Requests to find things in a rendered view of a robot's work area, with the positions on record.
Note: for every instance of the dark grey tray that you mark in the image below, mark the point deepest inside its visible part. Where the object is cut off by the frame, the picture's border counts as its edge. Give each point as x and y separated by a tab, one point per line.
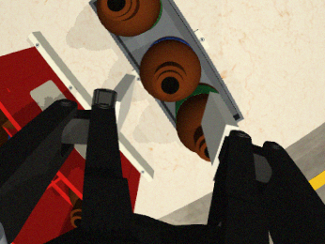
173	23

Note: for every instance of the brown bottle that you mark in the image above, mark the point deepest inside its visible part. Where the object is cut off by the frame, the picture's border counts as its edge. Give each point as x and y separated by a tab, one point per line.
4	122
3	136
169	60
189	114
76	212
129	18

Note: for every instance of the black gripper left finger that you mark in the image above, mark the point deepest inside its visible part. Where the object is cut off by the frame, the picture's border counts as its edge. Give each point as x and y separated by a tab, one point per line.
31	158

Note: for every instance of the red crate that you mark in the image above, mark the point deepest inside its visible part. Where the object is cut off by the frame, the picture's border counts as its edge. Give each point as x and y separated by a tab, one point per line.
28	85

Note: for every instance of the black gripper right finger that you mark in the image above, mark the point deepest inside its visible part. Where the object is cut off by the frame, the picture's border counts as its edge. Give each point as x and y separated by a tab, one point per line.
287	205

